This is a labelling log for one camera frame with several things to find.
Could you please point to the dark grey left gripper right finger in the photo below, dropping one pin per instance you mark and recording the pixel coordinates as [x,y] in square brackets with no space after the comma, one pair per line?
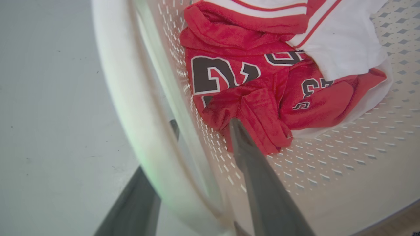
[262,183]

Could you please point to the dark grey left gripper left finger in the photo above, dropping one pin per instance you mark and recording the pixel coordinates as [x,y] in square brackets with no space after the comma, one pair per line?
[134,209]

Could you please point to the white perforated washer drum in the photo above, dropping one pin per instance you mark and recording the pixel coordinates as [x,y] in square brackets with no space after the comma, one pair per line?
[328,164]

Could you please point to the red jersey with dark numbers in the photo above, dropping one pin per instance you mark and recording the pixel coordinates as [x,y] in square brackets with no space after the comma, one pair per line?
[236,85]

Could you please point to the white garment with red stripes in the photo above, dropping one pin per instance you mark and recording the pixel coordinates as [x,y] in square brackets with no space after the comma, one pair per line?
[341,46]

